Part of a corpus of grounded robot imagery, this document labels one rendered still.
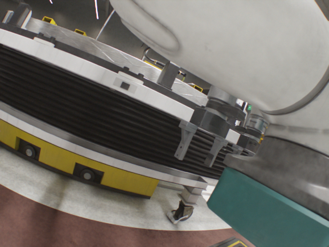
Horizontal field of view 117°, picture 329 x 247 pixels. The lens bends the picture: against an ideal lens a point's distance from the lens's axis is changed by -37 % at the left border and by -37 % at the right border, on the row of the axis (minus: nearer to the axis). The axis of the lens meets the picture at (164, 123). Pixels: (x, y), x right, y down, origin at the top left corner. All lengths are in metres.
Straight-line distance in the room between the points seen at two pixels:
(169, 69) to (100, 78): 0.33
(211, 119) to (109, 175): 1.02
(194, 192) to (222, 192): 1.06
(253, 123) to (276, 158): 0.50
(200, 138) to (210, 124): 0.77
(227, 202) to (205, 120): 0.28
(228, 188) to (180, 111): 0.60
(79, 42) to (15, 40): 0.36
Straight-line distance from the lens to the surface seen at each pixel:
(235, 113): 0.42
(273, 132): 0.22
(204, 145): 1.27
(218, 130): 0.48
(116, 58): 0.93
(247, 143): 0.65
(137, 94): 0.70
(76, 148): 0.92
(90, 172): 1.37
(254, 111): 0.71
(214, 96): 0.46
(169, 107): 0.74
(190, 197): 1.26
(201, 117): 0.43
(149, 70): 0.94
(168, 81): 0.79
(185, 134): 0.42
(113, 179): 1.32
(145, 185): 1.39
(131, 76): 0.70
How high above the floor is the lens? 0.75
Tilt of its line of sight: 2 degrees down
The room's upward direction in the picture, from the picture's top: 23 degrees clockwise
